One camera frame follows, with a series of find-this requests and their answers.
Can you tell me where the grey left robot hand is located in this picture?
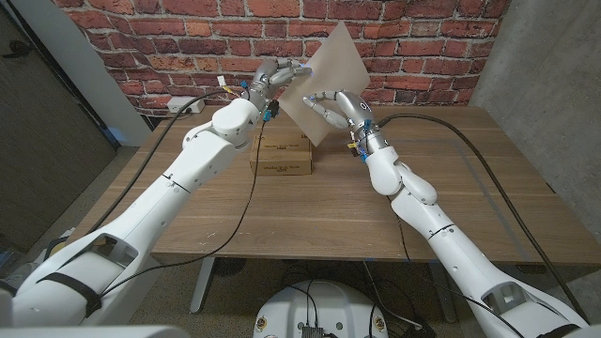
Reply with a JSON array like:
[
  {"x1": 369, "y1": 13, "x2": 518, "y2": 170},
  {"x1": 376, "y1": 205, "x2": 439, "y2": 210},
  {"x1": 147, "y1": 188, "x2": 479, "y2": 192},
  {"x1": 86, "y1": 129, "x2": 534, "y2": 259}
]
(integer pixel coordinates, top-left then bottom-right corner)
[{"x1": 246, "y1": 57, "x2": 314, "y2": 112}]

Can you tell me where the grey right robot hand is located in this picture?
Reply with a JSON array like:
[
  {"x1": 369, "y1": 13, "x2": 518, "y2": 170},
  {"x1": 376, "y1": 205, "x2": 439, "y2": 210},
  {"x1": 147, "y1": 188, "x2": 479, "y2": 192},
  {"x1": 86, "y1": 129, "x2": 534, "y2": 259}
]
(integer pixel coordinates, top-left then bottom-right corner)
[{"x1": 302, "y1": 89, "x2": 378, "y2": 142}]

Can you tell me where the thin beige paper folder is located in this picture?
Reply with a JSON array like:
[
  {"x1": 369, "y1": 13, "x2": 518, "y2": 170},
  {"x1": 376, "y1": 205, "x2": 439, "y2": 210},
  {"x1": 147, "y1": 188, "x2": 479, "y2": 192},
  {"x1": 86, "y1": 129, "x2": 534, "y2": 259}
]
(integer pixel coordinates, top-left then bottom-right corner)
[{"x1": 278, "y1": 21, "x2": 372, "y2": 147}]

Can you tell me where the brown cardboard packing box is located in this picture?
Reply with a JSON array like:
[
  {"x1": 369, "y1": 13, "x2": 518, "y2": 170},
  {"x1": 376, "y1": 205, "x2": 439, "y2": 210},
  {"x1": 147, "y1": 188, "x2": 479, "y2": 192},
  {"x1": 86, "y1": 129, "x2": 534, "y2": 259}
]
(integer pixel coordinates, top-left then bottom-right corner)
[{"x1": 249, "y1": 133, "x2": 314, "y2": 177}]

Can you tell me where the white power strip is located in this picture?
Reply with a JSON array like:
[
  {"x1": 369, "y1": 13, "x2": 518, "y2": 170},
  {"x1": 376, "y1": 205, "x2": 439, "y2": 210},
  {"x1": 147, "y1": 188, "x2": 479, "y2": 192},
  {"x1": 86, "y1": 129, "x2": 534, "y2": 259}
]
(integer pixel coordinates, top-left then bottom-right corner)
[{"x1": 166, "y1": 96, "x2": 207, "y2": 115}]

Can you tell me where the red brick print backdrop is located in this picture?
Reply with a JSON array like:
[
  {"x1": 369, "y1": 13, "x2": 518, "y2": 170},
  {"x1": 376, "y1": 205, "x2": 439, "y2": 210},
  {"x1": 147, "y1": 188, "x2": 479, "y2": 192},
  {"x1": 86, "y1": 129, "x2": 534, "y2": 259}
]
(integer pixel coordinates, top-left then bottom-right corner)
[{"x1": 51, "y1": 0, "x2": 512, "y2": 117}]

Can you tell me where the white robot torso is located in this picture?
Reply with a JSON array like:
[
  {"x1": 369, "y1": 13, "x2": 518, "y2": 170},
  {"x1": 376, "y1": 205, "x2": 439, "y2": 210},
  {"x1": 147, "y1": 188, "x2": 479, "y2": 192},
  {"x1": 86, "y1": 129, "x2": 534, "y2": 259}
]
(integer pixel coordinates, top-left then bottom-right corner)
[{"x1": 253, "y1": 280, "x2": 389, "y2": 338}]

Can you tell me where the grey metal table leg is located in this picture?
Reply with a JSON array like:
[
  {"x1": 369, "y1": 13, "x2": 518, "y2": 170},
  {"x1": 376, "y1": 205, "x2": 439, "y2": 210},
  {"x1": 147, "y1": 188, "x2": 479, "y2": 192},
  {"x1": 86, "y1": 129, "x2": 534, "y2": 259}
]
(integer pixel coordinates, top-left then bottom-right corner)
[
  {"x1": 429, "y1": 262, "x2": 459, "y2": 324},
  {"x1": 189, "y1": 256, "x2": 217, "y2": 315}
]

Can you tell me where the dark wooden door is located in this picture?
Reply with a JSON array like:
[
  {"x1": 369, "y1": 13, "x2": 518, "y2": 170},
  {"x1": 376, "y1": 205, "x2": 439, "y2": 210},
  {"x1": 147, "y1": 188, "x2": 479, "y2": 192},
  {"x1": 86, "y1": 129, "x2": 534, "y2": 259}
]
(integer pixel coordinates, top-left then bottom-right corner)
[{"x1": 0, "y1": 0, "x2": 118, "y2": 253}]

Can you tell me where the white robot chest cover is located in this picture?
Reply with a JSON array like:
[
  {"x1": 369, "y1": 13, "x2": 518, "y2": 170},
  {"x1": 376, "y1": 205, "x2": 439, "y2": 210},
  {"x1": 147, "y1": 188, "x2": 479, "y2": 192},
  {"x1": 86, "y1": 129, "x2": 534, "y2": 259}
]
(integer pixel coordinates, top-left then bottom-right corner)
[{"x1": 0, "y1": 325, "x2": 192, "y2": 338}]

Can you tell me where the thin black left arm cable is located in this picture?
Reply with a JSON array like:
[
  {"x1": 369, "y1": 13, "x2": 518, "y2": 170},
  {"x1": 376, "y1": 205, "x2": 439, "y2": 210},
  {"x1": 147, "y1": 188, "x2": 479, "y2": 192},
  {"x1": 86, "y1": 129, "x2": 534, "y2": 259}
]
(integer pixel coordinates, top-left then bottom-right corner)
[{"x1": 100, "y1": 119, "x2": 269, "y2": 297}]

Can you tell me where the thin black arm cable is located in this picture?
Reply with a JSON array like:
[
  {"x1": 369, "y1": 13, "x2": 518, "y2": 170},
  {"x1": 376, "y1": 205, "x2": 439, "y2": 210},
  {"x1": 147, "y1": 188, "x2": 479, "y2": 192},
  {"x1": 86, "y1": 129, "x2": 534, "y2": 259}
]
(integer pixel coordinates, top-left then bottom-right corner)
[
  {"x1": 387, "y1": 195, "x2": 513, "y2": 338},
  {"x1": 100, "y1": 119, "x2": 269, "y2": 297}
]

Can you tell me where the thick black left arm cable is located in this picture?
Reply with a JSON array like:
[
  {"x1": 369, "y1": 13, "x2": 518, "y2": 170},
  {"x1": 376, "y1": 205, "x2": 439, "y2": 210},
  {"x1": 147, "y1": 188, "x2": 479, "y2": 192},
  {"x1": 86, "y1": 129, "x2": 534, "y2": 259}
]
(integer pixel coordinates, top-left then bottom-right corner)
[{"x1": 86, "y1": 88, "x2": 245, "y2": 236}]

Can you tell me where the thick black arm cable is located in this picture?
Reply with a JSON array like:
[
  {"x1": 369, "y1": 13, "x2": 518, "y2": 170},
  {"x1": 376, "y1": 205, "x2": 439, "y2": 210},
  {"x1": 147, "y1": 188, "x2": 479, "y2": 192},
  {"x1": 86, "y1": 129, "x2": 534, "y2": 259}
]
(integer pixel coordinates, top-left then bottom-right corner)
[
  {"x1": 378, "y1": 112, "x2": 589, "y2": 325},
  {"x1": 86, "y1": 88, "x2": 245, "y2": 236}
]

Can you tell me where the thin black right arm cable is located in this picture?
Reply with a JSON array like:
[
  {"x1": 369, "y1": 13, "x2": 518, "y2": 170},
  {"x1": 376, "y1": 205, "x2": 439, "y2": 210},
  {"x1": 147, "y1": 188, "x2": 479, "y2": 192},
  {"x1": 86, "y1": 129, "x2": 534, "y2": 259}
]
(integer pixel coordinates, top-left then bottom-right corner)
[{"x1": 387, "y1": 195, "x2": 513, "y2": 338}]

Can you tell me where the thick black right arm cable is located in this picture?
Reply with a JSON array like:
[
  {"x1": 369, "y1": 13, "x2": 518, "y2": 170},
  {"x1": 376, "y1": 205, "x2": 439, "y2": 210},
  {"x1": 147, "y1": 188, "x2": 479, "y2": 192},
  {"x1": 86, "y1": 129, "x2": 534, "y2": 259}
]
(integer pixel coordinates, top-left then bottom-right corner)
[{"x1": 378, "y1": 112, "x2": 589, "y2": 325}]

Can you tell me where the black floor cable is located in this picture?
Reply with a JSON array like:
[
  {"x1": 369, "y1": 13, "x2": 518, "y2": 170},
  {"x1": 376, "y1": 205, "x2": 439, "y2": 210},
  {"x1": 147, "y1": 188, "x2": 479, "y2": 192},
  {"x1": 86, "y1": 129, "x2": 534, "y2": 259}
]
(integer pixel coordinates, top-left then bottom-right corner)
[{"x1": 281, "y1": 261, "x2": 424, "y2": 338}]

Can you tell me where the black door handle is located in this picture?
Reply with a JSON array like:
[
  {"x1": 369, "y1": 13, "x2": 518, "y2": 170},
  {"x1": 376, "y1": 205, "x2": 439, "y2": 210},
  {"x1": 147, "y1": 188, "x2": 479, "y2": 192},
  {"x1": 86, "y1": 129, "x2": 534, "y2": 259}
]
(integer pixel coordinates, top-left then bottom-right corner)
[{"x1": 1, "y1": 39, "x2": 34, "y2": 60}]

